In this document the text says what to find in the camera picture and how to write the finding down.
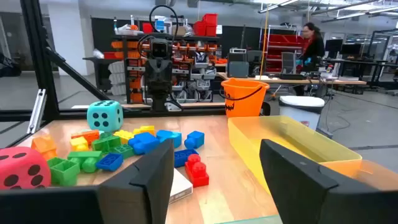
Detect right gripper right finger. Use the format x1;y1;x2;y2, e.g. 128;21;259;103
259;139;398;224

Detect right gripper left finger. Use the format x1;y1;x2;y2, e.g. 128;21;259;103
0;139;175;224

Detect white-framed blue tile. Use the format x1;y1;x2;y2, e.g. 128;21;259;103
169;167;194;205

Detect small blue hollow brick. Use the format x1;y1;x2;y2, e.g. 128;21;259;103
95;152;124;172

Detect dark green brick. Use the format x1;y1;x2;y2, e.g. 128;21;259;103
111;144;136;159

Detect large blue stud block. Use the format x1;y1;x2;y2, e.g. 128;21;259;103
127;132;160;156

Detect yellow studded brick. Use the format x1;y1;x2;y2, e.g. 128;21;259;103
132;125;156;137
113;129;135;145

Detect blue three-hole brick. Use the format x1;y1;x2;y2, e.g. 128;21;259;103
173;149;200;169

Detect bright green brick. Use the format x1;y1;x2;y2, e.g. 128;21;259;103
91;133;123;154

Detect red two-stud brick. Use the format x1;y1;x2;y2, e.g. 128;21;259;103
184;154;210;189

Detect light blue rounded block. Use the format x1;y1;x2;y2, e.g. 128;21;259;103
155;129;183;149

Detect teal foam die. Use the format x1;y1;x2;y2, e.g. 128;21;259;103
86;100;124;133

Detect blue single-stud cube block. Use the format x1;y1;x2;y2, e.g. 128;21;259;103
183;130;206;150

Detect yellow rounded block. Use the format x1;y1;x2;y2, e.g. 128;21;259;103
70;136;90;152

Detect green hollow brick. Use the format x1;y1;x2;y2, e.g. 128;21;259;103
47;157;81;187

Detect orange rounded block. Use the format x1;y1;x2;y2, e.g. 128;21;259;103
30;135;58;161

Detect red foam die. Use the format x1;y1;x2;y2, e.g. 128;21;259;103
0;146;52;190

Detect white stacked containers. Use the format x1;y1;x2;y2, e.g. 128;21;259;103
108;60;126;96

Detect red stacked storage bins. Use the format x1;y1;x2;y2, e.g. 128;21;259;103
193;12;219;37

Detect orange translucent plastic bin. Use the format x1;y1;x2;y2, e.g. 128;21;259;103
319;159;398;192

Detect grey equipment box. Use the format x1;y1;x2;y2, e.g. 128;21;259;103
226;48;250;78

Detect yellow translucent plastic bin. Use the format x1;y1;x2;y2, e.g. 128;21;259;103
227;115;363;194

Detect white pedal trash can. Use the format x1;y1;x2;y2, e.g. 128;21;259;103
278;95;326;131

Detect orange pumpkin-face bucket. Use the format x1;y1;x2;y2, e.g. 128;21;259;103
220;77;271;119

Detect long wooden workbench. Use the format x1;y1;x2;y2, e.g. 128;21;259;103
216;71;368;94

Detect red bin shelf rack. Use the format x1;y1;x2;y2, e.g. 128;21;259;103
264;24;306;74

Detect grey monitor back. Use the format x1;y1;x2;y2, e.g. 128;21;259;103
280;52;297;75

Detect black office desk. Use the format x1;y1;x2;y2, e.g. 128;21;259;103
323;57;398;91

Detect person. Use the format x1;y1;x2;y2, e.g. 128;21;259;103
294;21;326;96

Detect black computer monitor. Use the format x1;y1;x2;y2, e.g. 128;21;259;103
324;39;344;60
340;43;363;57

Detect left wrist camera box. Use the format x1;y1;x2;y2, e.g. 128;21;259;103
150;38;172;59

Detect black aluminium table frame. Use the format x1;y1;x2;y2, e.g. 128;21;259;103
0;0;226;149

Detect silver metal bracket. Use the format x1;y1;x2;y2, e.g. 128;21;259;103
26;88;47;135

